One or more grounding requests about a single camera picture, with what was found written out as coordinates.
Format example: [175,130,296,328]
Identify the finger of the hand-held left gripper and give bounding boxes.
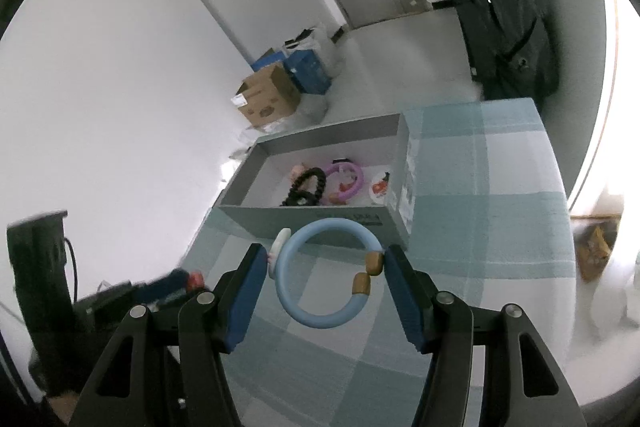
[135,268,193,304]

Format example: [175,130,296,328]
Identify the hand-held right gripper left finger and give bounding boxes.
[67,243,268,427]

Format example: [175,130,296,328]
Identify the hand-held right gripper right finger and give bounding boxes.
[382,244,588,427]

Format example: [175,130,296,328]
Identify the light blue hair tie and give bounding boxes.
[267,217,386,330]

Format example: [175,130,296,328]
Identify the grey cardboard box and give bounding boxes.
[216,112,415,253]

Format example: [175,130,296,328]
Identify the round white pin badge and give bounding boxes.
[368,170,392,206]

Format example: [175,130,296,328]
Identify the black beaded bracelet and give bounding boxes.
[280,168,327,208]

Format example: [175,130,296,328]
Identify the teal checked tablecloth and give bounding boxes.
[182,97,576,427]

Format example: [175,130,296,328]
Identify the brown paper bag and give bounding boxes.
[575,224,613,283]

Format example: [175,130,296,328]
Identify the brown cardboard box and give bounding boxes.
[235,63,302,128]

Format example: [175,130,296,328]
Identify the white plastic bag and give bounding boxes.
[587,194,640,343]

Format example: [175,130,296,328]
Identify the blue carton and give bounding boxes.
[284,49,333,95]

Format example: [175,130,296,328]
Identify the blue bag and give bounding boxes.
[250,48,281,72]

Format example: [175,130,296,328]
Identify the dark hanging jacket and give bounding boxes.
[407,0,561,100]

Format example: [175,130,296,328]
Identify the purple hair ring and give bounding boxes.
[320,159,366,206]

